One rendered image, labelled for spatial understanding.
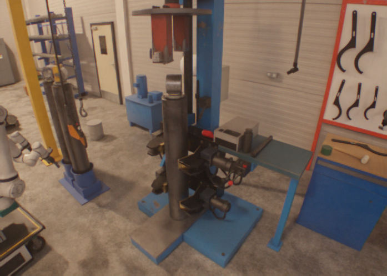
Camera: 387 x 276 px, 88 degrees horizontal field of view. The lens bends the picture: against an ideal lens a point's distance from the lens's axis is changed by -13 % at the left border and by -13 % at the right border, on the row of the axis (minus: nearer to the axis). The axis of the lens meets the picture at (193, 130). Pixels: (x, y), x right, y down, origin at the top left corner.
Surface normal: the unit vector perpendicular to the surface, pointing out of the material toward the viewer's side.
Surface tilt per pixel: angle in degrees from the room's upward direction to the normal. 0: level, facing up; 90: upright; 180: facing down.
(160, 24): 90
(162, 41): 90
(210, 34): 90
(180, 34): 90
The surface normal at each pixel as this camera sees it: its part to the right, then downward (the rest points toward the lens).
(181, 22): -0.28, 0.43
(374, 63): -0.62, 0.35
